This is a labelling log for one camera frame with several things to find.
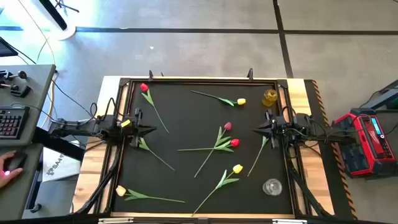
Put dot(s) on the pale cream artificial tulip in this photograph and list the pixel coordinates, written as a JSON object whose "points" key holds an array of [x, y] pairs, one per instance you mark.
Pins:
{"points": [[120, 190]]}

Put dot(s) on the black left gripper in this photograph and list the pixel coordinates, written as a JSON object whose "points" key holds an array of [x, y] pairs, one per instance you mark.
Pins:
{"points": [[136, 130]]}

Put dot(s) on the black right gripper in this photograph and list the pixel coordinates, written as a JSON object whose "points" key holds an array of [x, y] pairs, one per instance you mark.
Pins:
{"points": [[278, 127]]}

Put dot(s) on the red black power station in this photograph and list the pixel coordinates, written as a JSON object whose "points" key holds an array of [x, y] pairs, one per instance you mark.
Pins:
{"points": [[370, 146]]}

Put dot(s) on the grey desk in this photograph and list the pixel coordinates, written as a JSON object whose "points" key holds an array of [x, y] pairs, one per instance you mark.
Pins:
{"points": [[37, 93]]}

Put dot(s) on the dark red artificial tulip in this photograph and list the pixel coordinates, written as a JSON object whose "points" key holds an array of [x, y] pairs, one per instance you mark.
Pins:
{"points": [[264, 141], [228, 126]]}

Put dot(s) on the clear glass vase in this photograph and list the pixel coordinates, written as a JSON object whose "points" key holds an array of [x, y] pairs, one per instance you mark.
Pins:
{"points": [[272, 187]]}

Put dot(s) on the dark monitor screen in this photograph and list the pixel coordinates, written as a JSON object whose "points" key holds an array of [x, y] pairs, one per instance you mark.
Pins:
{"points": [[6, 49]]}

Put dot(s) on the black keyboard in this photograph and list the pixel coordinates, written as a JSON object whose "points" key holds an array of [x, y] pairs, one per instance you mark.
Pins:
{"points": [[12, 121]]}

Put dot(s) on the silver metal hinge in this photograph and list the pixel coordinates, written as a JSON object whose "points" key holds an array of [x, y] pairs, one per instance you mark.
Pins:
{"points": [[289, 221], [115, 220]]}

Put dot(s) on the black computer mouse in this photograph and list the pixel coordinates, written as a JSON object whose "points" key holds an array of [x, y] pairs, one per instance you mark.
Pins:
{"points": [[18, 160]]}

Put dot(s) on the black table mat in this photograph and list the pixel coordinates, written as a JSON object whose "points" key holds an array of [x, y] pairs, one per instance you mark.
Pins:
{"points": [[186, 118]]}

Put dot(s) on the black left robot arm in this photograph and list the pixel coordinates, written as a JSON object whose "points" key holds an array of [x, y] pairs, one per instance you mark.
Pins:
{"points": [[102, 128]]}

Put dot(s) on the person's hand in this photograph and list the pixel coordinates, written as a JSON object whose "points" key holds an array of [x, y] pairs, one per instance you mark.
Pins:
{"points": [[7, 177]]}

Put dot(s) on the grey equipment rail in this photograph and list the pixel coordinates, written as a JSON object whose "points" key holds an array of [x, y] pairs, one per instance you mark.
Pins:
{"points": [[385, 96]]}

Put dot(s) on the yellow artificial tulip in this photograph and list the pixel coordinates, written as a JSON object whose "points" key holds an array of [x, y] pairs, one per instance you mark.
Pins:
{"points": [[237, 168], [143, 144], [241, 101]]}

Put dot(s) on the yellow black hazard tape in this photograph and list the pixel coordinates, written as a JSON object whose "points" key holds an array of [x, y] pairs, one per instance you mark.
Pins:
{"points": [[317, 93]]}

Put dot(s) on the black spring clamp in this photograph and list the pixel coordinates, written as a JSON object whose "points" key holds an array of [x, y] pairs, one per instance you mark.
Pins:
{"points": [[250, 74], [150, 76]]}

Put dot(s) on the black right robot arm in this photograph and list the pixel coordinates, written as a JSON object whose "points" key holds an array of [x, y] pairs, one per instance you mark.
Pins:
{"points": [[311, 133]]}

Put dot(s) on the yellow glass vase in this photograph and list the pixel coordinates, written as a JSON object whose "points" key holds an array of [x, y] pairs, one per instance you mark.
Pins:
{"points": [[270, 96]]}

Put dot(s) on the black stand white base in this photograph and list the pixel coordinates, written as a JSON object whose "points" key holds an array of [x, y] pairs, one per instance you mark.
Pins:
{"points": [[56, 15]]}

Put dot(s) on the white paper bag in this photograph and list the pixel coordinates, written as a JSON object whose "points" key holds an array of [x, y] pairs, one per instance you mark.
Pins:
{"points": [[59, 165]]}

